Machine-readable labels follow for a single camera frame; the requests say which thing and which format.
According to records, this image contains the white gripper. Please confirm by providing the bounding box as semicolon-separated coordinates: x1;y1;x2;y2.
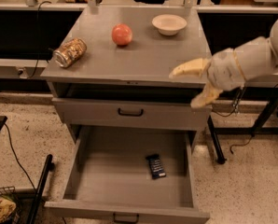
169;49;245;108

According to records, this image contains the blue rxbar blueberry wrapper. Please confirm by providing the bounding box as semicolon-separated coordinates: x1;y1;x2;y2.
146;154;166;179

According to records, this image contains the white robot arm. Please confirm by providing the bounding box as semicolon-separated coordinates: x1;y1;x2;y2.
169;20;278;108

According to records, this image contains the closed grey top drawer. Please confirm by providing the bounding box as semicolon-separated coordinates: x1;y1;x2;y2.
52;98;211;131

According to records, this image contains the grey drawer cabinet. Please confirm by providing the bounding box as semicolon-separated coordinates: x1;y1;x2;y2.
42;7;211;138

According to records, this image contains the open grey middle drawer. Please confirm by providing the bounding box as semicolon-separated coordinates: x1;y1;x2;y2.
45;126;210;224

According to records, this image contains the white bowl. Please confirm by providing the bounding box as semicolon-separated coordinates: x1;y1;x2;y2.
152;14;188;36

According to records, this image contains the black table leg right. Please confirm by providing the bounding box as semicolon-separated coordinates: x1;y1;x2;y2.
207;117;226;164

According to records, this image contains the red apple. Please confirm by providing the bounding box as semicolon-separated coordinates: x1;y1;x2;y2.
111;23;132;46

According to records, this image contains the gold patterned can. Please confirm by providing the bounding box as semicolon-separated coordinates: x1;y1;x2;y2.
53;38;87;68

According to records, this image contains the black stand leg left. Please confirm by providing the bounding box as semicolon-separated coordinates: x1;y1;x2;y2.
27;154;54;224

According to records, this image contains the yellow snack bag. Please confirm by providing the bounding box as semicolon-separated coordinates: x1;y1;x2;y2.
0;197;17;223

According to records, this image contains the black cable right floor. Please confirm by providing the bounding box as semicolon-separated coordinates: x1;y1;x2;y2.
229;123;266;155

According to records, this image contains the black top drawer handle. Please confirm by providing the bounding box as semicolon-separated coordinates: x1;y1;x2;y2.
118;108;144;117

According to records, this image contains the black drawer handle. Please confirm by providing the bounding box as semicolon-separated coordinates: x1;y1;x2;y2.
118;108;144;117
113;213;140;224

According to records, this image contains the black middle drawer handle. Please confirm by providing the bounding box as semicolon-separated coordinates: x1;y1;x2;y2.
113;213;140;224

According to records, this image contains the black cable on wall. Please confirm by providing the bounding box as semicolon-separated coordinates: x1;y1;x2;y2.
29;0;53;79

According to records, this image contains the black floor cable left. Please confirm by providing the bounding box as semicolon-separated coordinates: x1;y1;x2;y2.
4;122;37;191

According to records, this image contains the wire basket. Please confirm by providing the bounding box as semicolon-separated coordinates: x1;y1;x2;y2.
0;186;20;224

